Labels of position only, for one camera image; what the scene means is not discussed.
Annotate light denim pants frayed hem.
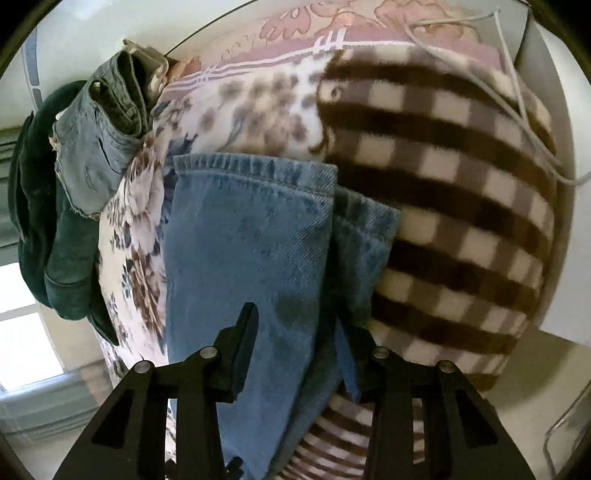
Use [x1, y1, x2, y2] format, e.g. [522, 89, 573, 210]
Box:
[53, 48, 160, 217]

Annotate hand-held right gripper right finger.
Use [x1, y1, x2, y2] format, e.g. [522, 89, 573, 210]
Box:
[336, 323, 539, 480]

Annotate dark green plush blanket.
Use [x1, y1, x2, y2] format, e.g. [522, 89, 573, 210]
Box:
[9, 80, 121, 344]

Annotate window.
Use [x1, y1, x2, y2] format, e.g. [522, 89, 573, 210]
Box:
[0, 263, 65, 393]

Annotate blue denim pants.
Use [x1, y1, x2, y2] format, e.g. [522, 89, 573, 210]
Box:
[164, 154, 402, 480]

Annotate pink floral mattress cover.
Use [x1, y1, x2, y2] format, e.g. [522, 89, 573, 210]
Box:
[171, 0, 504, 93]

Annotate white bed headboard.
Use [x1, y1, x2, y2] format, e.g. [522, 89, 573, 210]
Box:
[4, 18, 130, 134]

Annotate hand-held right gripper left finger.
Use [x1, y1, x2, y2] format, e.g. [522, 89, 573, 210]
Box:
[53, 302, 258, 480]

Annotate floral bedsheet with checked border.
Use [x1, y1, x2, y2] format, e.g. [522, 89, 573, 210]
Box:
[99, 44, 559, 480]

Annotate white cable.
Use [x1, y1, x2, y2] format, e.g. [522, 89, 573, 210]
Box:
[402, 11, 591, 185]

